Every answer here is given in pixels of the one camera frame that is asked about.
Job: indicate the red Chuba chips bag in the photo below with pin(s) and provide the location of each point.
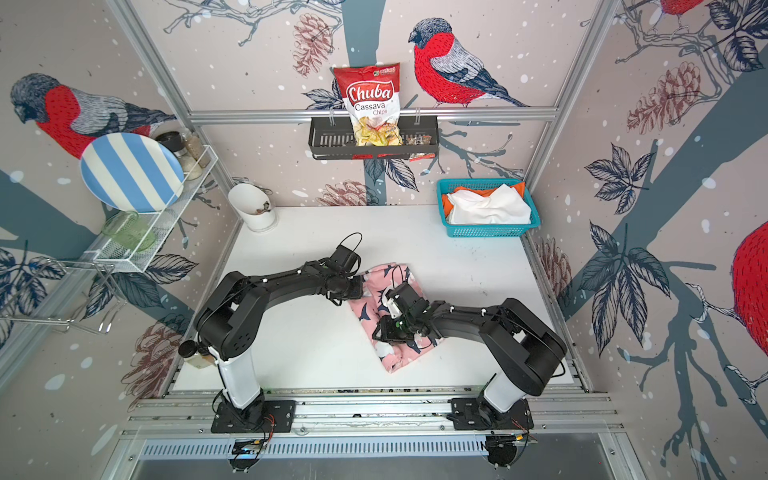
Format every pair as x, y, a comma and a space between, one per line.
371, 96

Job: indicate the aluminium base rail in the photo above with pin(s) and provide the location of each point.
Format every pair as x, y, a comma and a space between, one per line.
349, 424

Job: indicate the white ceramic cup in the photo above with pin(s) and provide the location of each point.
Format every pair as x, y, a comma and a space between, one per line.
253, 206

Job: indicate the pink patterned shorts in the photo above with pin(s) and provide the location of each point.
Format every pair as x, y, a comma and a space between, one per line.
370, 309

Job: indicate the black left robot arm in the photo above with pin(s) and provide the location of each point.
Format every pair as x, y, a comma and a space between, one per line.
228, 324

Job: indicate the blue white striped plate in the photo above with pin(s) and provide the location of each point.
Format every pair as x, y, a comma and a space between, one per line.
131, 172

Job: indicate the white shorts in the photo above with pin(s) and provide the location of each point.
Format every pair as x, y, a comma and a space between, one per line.
489, 207

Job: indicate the black cap bottle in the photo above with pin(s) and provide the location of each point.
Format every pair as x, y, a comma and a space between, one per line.
195, 354

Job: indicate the chrome wire wall rack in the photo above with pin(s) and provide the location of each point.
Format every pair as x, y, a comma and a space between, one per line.
63, 295

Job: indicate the clear acrylic wall shelf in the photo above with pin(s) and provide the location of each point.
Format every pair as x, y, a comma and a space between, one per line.
155, 228

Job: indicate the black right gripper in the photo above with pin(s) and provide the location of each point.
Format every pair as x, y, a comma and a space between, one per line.
385, 334

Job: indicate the small snack packet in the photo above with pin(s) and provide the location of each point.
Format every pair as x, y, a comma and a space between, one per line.
416, 139

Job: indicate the black wire wall basket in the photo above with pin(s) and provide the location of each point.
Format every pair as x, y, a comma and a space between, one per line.
331, 139

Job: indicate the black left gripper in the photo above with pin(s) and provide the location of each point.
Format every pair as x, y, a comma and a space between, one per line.
358, 291

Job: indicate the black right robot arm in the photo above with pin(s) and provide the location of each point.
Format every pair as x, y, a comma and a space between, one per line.
528, 351

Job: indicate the dark lid spice jar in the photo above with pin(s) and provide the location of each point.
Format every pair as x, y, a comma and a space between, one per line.
174, 142

